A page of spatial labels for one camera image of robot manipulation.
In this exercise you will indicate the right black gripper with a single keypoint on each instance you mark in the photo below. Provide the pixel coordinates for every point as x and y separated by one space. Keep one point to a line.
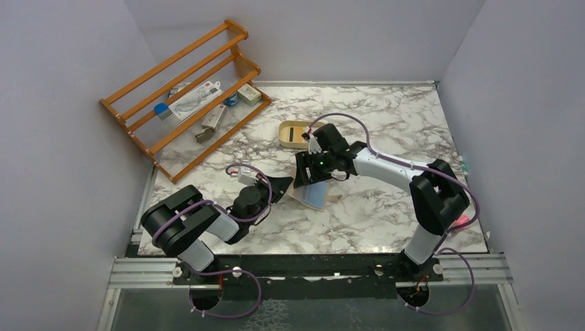
309 169

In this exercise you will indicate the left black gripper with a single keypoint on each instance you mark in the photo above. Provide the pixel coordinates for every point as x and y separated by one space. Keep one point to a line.
272 190

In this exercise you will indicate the beige leather card holder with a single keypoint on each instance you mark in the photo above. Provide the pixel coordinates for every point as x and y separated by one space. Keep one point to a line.
298 195

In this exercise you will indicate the beige oval tray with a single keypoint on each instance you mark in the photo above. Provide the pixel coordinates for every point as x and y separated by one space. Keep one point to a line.
292 123

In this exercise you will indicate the orange wooden shelf rack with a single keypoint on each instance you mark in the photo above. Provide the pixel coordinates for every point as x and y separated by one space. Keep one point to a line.
170 144

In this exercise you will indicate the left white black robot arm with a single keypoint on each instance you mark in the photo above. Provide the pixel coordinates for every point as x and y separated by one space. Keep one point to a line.
177 222

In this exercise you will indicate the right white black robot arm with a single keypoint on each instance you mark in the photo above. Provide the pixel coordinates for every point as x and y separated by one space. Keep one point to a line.
438 197

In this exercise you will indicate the grey white stapler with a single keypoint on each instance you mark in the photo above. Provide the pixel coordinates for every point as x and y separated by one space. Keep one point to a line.
210 123

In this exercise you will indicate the blue white tape roll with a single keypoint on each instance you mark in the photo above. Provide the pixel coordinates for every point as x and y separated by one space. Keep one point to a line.
231 100

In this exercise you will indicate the white flat package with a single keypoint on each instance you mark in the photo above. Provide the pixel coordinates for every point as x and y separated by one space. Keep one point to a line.
194 100

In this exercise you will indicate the blue capped item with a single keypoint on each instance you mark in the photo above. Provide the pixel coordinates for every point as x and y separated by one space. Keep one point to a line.
162 111

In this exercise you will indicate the pink bottle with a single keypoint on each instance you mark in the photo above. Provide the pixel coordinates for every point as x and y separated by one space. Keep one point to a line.
460 223

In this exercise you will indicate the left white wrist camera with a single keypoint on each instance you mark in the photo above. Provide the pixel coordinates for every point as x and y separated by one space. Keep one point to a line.
246 176

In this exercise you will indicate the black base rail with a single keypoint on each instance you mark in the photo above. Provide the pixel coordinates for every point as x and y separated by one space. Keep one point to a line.
282 276

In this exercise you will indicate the green white wall item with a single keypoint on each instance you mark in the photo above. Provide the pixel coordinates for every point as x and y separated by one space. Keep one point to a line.
464 166

